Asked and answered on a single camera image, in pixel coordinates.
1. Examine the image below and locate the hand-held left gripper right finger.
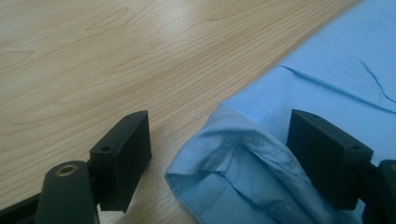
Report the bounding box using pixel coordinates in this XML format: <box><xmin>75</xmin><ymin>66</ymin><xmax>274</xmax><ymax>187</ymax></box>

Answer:
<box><xmin>286</xmin><ymin>108</ymin><xmax>374</xmax><ymax>211</ymax></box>

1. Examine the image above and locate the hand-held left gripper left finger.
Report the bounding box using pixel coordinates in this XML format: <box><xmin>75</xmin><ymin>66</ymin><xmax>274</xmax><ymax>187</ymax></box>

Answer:
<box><xmin>89</xmin><ymin>109</ymin><xmax>153</xmax><ymax>214</ymax></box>

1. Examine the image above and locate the light blue button shirt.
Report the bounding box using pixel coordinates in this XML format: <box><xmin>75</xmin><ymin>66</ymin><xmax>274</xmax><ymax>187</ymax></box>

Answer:
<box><xmin>164</xmin><ymin>0</ymin><xmax>396</xmax><ymax>224</ymax></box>

